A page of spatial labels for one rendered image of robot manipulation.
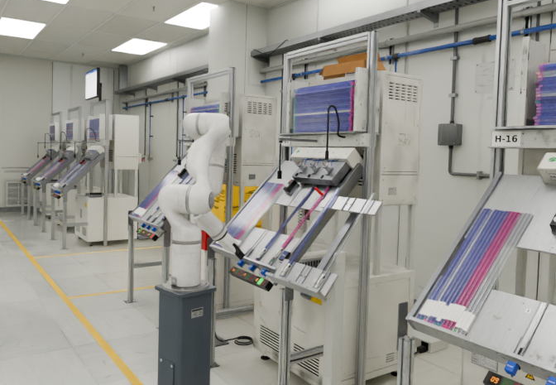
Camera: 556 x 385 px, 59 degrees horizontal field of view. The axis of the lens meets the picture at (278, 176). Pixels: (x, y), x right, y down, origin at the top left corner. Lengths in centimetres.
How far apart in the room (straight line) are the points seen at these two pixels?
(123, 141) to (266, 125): 325
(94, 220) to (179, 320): 484
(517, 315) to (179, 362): 125
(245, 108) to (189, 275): 204
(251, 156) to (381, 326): 171
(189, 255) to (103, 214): 483
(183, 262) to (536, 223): 131
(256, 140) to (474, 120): 165
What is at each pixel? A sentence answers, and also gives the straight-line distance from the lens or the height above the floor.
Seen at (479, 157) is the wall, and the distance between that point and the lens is 389.
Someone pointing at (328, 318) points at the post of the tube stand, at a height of 55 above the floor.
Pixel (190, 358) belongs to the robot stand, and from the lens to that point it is 215.
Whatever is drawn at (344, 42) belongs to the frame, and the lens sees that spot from 278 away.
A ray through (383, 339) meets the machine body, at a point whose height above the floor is 26.
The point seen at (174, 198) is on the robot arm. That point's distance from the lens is 203.
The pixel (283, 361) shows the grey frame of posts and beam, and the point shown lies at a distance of 243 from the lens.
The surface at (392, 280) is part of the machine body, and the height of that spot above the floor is 58.
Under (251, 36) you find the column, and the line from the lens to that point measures 602.
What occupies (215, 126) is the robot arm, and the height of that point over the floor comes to 137.
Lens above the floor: 126
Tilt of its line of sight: 3 degrees down
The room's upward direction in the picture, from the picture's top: 2 degrees clockwise
